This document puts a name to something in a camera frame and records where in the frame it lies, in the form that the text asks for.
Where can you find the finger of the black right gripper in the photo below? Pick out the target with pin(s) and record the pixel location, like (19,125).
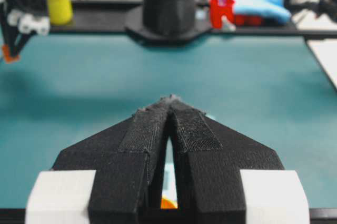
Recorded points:
(18,40)
(4,24)

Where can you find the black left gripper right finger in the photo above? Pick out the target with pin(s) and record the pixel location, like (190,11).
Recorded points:
(208,157)

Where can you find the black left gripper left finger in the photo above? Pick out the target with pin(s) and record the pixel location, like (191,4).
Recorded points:
(129,162)

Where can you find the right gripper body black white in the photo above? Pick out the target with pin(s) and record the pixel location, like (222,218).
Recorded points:
(31,15)

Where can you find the orange wooden block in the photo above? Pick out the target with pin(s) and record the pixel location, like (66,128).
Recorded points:
(8,58)

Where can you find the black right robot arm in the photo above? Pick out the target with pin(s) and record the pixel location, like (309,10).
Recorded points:
(152,21)

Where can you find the orange yellow plastic cup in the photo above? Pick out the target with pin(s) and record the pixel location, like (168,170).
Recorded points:
(169,204)

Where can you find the red plastic container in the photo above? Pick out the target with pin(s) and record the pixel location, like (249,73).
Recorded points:
(221,10)

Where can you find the black table frame rail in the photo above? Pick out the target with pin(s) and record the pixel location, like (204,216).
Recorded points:
(124,17)

